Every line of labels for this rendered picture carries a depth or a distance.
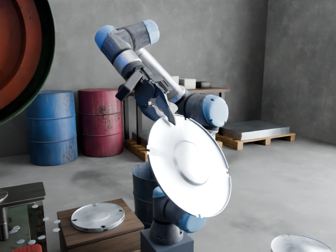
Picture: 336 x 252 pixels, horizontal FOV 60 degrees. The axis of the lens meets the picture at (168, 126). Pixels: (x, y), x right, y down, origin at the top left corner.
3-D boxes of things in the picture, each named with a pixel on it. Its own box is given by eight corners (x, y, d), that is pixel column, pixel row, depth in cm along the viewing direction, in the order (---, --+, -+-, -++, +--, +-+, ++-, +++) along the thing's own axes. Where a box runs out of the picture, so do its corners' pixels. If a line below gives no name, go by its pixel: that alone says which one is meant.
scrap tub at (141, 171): (173, 212, 242) (173, 157, 233) (201, 238, 206) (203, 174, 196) (125, 224, 223) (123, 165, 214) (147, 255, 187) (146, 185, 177)
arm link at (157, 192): (169, 206, 137) (169, 178, 134) (187, 218, 126) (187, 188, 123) (147, 213, 130) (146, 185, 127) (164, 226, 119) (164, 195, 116)
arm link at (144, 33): (138, 20, 99) (111, 30, 94) (157, 16, 90) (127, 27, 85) (146, 43, 102) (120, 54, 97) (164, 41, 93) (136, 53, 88)
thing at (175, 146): (218, 131, 93) (220, 130, 93) (238, 223, 78) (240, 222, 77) (143, 102, 77) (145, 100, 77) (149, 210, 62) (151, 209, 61)
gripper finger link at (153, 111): (181, 124, 83) (162, 99, 85) (170, 128, 79) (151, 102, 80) (174, 131, 85) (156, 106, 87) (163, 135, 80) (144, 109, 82)
